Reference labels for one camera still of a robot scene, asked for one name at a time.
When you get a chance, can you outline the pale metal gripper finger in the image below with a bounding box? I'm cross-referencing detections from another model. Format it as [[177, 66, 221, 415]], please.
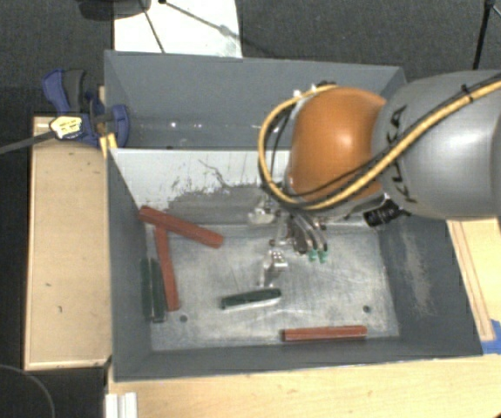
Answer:
[[247, 202, 278, 227], [261, 250, 289, 290]]

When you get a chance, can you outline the dark green flat block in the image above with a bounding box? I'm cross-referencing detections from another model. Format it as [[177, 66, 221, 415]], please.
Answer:
[[150, 257, 169, 324], [220, 287, 283, 311], [139, 257, 153, 320]]

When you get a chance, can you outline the red-brown flat block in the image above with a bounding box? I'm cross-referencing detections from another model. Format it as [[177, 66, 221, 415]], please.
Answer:
[[153, 226, 182, 313], [138, 205, 226, 250], [281, 325, 369, 343]]

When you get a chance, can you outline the grey metal bin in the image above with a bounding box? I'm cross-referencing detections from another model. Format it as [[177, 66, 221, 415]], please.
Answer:
[[103, 49, 484, 383]]

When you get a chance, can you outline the pale wood flat board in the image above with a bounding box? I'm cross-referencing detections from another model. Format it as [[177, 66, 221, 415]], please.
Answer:
[[23, 115, 114, 372]]

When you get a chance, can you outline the black cylinder on white bracket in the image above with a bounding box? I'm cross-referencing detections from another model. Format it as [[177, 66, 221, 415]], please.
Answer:
[[362, 201, 410, 229]]

